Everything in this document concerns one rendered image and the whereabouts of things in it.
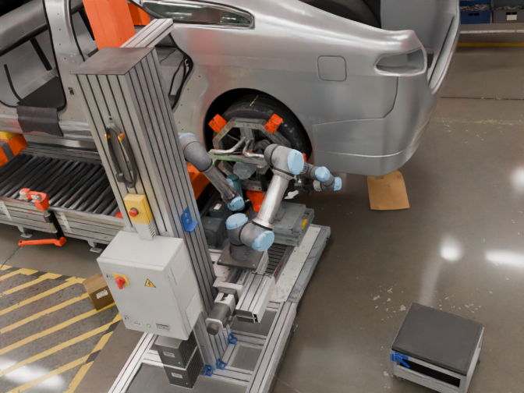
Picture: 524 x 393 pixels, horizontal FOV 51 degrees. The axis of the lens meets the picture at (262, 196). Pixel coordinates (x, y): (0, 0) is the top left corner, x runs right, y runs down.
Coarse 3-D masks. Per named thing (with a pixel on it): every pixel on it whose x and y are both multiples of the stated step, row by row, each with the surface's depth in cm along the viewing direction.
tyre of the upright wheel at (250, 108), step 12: (252, 96) 363; (264, 96) 361; (228, 108) 366; (240, 108) 354; (252, 108) 350; (264, 108) 350; (276, 108) 352; (288, 108) 357; (228, 120) 363; (288, 120) 352; (288, 132) 350; (300, 132) 356; (300, 144) 354
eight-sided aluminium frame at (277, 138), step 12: (240, 120) 354; (252, 120) 350; (264, 120) 347; (264, 132) 346; (276, 132) 348; (216, 144) 368; (288, 144) 349; (228, 168) 384; (240, 180) 382; (252, 180) 384
